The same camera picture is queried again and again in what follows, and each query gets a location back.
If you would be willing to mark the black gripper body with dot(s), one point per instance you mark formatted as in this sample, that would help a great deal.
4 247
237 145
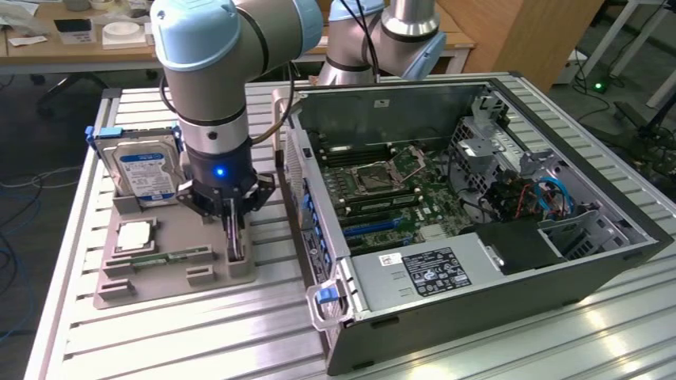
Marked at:
219 166

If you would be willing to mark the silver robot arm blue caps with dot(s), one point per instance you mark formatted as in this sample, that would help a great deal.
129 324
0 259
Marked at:
211 79

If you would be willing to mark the grey parts rack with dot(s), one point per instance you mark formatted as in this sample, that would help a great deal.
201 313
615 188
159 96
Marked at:
168 237

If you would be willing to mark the hard disk in blue caddy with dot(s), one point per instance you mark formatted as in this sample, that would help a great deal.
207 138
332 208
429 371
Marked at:
143 174

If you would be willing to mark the silver CPU chip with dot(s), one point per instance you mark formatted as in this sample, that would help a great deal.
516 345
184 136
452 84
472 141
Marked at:
133 236

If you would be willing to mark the green RAM stick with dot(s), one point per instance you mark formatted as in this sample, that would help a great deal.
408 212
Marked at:
164 257

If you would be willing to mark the black RAM slot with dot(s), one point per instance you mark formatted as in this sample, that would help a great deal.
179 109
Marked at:
359 159
353 149

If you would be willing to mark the CPU socket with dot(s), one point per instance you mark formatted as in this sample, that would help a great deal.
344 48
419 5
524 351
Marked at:
376 178

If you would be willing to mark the blue expansion slot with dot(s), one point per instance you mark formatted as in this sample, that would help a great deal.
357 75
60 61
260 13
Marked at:
369 228

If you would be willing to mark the dark RAM stick with label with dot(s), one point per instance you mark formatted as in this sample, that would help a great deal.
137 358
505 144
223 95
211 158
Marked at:
383 204

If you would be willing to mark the blue case latch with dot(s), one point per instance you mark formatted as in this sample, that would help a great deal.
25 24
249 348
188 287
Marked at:
325 296

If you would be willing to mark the metal socket cover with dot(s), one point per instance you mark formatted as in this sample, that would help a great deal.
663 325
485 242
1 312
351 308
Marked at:
412 162

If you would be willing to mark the grey power supply unit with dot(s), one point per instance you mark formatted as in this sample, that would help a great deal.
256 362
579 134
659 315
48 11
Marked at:
380 285

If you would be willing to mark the silver chipset heatsink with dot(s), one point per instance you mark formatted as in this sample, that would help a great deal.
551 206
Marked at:
435 233

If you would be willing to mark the plain white box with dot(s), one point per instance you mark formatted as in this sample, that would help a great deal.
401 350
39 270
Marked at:
148 33

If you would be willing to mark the black chair base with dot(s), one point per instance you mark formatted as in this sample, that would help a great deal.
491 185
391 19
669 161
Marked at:
57 89

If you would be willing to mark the white square dish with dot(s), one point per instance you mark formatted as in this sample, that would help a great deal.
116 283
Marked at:
124 37

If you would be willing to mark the metal disk bay cage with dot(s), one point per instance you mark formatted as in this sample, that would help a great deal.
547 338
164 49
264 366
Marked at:
467 130

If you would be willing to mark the wooden desk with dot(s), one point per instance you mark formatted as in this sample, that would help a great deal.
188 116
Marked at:
52 51

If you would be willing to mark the white box with black top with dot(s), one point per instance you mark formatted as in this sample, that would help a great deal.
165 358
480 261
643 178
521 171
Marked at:
73 35

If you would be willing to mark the small paper note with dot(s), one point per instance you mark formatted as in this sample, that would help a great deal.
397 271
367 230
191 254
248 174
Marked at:
27 40

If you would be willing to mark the black open PC case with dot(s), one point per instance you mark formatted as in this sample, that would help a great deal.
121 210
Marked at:
475 336

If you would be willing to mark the grey disk bay tray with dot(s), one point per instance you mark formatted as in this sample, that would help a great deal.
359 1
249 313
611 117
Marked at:
580 237

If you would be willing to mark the wooden cabinet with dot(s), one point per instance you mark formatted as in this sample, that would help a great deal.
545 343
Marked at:
528 39

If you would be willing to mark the device with green light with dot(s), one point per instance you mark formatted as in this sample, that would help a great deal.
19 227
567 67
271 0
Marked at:
597 85

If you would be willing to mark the black stand base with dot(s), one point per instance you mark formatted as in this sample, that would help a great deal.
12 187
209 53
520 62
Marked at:
641 126

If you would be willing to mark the white desk frame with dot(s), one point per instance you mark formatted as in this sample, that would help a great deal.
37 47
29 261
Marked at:
616 71

